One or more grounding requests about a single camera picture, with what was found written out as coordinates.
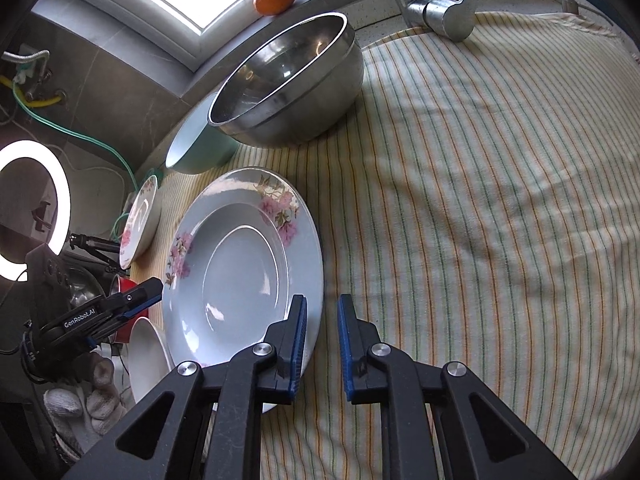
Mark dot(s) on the striped yellow cloth mat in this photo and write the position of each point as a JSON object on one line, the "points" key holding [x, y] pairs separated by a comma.
{"points": [[480, 202]]}

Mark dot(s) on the small floral white plate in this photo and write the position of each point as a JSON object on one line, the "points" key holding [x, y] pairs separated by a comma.
{"points": [[141, 224]]}

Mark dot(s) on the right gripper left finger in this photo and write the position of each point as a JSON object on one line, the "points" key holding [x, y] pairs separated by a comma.
{"points": [[204, 422]]}

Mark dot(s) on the plain white plate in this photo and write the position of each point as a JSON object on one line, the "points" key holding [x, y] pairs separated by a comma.
{"points": [[149, 360]]}

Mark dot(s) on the light blue ceramic bowl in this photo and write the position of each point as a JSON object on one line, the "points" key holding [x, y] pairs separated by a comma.
{"points": [[198, 146]]}

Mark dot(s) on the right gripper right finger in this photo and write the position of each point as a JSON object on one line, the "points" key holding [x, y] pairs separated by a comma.
{"points": [[436, 422]]}

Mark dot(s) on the left gloved hand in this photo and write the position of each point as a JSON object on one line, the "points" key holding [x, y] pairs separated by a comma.
{"points": [[84, 407]]}

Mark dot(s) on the white ring light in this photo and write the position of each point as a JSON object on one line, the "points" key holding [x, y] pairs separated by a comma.
{"points": [[10, 209]]}

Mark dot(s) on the stainless steel mixing bowl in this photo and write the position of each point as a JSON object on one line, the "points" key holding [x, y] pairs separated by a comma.
{"points": [[294, 87]]}

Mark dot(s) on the chrome kitchen faucet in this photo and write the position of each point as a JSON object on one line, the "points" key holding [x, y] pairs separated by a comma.
{"points": [[453, 19]]}

